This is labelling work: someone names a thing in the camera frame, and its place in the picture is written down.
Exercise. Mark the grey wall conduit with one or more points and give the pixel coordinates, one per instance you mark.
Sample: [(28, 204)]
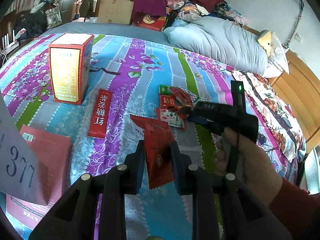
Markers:
[(298, 15)]

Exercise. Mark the long flat red box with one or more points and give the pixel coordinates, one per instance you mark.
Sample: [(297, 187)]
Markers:
[(100, 116)]

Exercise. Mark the small red snack packet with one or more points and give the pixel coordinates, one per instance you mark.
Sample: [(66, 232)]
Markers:
[(167, 101)]

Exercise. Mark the grey numbered paper sheet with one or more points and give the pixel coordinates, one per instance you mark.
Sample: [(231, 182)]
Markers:
[(15, 160)]

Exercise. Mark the white router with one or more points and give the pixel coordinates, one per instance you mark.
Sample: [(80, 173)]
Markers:
[(8, 40)]

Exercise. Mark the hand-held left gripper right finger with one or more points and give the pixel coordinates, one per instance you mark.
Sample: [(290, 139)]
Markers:
[(175, 167)]

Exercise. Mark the red gift box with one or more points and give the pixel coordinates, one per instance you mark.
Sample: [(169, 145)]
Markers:
[(150, 22)]

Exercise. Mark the wooden headboard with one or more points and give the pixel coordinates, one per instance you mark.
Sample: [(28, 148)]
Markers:
[(300, 92)]

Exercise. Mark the floral pillow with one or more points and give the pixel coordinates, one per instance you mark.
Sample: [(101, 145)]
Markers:
[(272, 110)]

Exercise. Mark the yellow cloth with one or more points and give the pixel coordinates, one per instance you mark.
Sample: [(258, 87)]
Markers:
[(266, 40)]

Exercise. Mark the dark red snack packet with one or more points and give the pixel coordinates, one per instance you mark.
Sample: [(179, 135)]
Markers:
[(157, 152)]

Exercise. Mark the light blue duvet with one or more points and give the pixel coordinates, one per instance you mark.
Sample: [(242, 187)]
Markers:
[(220, 42)]

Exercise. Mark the large cardboard box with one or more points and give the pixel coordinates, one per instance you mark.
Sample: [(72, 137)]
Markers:
[(117, 2)]

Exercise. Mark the green red snack packet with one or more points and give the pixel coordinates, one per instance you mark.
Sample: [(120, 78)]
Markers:
[(180, 92)]

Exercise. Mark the white pillow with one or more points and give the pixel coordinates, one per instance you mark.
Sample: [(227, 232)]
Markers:
[(278, 60)]

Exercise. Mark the dark clothes pile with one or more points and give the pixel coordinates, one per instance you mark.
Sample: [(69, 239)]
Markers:
[(32, 23)]

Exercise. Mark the large flat red box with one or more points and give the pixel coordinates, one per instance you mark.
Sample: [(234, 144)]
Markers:
[(55, 160)]

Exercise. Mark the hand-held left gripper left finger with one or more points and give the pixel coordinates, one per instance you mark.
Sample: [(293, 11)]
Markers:
[(140, 166)]

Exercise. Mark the tall orange red box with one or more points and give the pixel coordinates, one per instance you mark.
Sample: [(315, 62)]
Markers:
[(70, 70)]

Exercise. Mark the printed shopping bag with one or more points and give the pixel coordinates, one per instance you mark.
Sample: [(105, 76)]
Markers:
[(53, 17)]

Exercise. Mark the hanging dark jacket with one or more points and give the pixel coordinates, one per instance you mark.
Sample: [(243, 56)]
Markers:
[(87, 7)]

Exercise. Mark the maroon cloth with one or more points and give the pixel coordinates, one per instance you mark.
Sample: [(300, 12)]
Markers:
[(150, 2)]

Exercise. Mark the person's right hand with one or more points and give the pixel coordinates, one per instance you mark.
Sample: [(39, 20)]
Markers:
[(252, 165)]

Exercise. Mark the colourful clothes pile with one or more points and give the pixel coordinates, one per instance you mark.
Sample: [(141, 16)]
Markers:
[(200, 5)]

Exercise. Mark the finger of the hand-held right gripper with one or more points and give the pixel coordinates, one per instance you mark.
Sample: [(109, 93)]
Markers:
[(200, 122), (202, 105)]

